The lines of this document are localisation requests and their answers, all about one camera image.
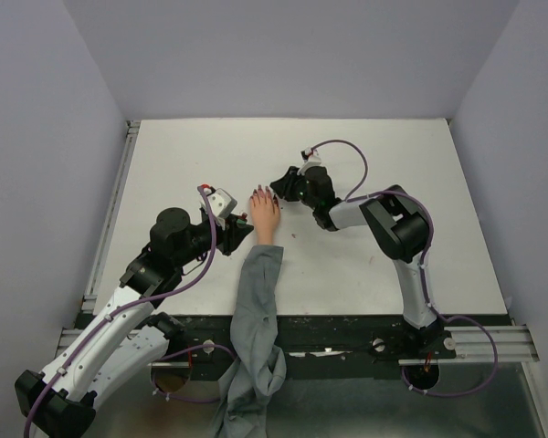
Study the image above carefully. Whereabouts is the aluminium rail left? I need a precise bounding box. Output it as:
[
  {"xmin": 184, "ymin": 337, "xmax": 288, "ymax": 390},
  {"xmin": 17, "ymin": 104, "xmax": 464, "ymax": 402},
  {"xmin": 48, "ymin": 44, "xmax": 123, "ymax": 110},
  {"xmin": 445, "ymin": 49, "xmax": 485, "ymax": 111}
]
[{"xmin": 81, "ymin": 120, "xmax": 142, "ymax": 310}]

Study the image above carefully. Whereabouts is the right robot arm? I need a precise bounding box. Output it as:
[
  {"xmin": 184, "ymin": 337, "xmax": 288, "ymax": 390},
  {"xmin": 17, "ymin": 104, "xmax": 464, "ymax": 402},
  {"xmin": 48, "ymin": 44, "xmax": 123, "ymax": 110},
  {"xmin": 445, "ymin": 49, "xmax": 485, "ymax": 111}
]
[{"xmin": 270, "ymin": 165, "xmax": 437, "ymax": 358}]

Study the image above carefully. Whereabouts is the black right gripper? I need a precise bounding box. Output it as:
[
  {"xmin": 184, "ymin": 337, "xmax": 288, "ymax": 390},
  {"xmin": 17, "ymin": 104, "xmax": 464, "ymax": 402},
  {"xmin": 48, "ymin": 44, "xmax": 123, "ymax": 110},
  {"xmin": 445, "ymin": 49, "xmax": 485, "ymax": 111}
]
[{"xmin": 269, "ymin": 167, "xmax": 318, "ymax": 211}]

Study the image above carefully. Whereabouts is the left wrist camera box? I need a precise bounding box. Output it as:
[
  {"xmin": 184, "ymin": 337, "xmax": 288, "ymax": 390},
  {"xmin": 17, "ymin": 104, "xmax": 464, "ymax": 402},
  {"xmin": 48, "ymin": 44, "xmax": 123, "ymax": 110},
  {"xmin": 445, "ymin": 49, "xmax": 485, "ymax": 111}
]
[{"xmin": 204, "ymin": 187, "xmax": 237, "ymax": 229}]

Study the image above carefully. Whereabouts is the aluminium rail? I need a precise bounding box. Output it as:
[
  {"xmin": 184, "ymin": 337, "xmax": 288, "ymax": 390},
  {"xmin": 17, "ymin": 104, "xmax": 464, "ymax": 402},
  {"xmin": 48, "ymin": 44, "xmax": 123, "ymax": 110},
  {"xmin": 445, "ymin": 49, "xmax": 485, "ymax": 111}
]
[
  {"xmin": 81, "ymin": 120, "xmax": 142, "ymax": 310},
  {"xmin": 56, "ymin": 326, "xmax": 539, "ymax": 366}
]

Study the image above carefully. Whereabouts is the aluminium rail front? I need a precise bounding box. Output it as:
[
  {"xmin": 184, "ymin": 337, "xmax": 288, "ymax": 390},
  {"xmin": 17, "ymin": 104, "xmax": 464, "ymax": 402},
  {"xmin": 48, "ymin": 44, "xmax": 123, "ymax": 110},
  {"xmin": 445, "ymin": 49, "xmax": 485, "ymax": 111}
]
[{"xmin": 56, "ymin": 326, "xmax": 539, "ymax": 366}]

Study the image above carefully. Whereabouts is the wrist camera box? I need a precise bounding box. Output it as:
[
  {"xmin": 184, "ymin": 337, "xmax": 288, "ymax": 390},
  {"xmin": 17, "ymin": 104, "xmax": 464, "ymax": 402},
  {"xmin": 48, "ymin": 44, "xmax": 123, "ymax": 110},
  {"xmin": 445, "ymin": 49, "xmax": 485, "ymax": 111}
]
[
  {"xmin": 204, "ymin": 187, "xmax": 237, "ymax": 229},
  {"xmin": 298, "ymin": 147, "xmax": 321, "ymax": 175}
]

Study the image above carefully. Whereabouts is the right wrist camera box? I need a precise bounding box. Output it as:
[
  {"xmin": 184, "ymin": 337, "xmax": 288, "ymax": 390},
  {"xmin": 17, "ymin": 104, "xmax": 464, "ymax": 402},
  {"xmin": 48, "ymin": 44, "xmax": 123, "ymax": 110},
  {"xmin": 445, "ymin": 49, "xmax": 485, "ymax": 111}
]
[{"xmin": 298, "ymin": 147, "xmax": 321, "ymax": 175}]

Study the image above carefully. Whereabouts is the mannequin hand with painted nails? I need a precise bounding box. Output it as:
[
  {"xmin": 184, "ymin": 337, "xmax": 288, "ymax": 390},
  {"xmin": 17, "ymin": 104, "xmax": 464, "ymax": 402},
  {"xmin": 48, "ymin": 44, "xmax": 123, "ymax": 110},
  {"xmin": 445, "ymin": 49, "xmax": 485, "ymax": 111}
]
[{"xmin": 250, "ymin": 185, "xmax": 280, "ymax": 245}]

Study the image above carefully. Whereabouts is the nail polish bottle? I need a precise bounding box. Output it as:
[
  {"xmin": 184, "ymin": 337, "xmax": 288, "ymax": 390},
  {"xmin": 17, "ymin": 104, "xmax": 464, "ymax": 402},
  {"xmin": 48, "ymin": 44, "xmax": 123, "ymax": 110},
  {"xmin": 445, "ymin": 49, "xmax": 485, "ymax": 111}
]
[{"xmin": 236, "ymin": 213, "xmax": 248, "ymax": 227}]

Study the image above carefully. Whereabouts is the black mounting base plate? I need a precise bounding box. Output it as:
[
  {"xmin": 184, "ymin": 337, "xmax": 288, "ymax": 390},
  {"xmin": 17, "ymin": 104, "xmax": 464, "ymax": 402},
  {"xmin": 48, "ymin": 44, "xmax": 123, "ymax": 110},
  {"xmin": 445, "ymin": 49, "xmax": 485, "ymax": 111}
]
[{"xmin": 167, "ymin": 315, "xmax": 456, "ymax": 381}]

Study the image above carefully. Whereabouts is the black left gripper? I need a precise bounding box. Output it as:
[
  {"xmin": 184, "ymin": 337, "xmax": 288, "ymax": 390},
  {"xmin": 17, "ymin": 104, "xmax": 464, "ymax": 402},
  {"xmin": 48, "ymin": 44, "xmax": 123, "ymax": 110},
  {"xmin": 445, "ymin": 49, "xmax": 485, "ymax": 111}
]
[{"xmin": 174, "ymin": 213, "xmax": 255, "ymax": 269}]

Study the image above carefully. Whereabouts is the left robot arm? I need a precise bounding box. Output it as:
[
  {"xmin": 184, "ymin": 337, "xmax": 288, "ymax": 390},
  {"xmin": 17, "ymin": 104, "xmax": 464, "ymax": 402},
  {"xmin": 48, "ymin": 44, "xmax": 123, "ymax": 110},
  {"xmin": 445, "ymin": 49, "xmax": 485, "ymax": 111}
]
[{"xmin": 15, "ymin": 208, "xmax": 253, "ymax": 437}]

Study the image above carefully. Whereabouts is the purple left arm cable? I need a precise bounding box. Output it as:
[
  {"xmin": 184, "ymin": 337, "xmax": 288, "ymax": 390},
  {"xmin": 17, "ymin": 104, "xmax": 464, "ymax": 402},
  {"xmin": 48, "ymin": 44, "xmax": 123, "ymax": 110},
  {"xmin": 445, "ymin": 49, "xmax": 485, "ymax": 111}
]
[{"xmin": 22, "ymin": 184, "xmax": 238, "ymax": 438}]

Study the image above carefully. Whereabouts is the grey sleeve forearm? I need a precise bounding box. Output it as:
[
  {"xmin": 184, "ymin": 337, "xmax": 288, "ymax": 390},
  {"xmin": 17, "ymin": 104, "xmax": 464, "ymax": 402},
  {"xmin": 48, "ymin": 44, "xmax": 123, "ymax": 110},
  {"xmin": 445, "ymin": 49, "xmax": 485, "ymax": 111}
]
[{"xmin": 209, "ymin": 245, "xmax": 287, "ymax": 437}]

